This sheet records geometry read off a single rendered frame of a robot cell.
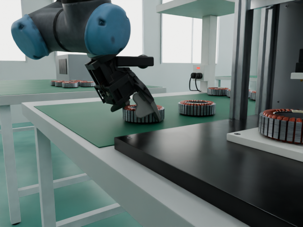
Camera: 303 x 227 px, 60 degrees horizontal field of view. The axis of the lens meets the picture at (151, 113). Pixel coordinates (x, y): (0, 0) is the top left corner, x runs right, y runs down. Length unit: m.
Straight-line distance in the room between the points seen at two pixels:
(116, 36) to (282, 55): 0.48
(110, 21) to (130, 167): 0.21
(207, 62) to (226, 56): 5.70
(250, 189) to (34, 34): 0.41
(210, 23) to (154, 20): 4.28
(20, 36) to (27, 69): 4.22
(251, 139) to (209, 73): 1.10
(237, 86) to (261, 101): 0.12
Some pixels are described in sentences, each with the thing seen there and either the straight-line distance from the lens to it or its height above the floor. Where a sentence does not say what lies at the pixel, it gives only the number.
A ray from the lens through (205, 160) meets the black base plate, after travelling 0.36.
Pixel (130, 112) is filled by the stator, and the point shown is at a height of 0.78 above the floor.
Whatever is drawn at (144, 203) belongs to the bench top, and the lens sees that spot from 0.33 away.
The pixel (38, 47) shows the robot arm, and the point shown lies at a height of 0.92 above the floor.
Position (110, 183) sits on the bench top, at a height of 0.72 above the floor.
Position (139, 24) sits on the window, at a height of 1.75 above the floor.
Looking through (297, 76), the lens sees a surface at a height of 0.88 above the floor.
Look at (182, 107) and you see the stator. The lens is 0.78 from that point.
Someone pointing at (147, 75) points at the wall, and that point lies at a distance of 5.59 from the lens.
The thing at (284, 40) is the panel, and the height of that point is 0.96.
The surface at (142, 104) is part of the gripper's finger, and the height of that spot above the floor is 0.80.
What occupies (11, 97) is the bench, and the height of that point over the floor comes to 0.74.
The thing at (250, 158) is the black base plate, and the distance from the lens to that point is 0.38.
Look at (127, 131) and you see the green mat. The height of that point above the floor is 0.75.
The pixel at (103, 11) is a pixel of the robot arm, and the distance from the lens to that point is 0.40.
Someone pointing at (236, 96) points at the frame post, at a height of 0.82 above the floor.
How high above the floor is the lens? 0.89
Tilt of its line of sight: 10 degrees down
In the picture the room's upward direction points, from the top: straight up
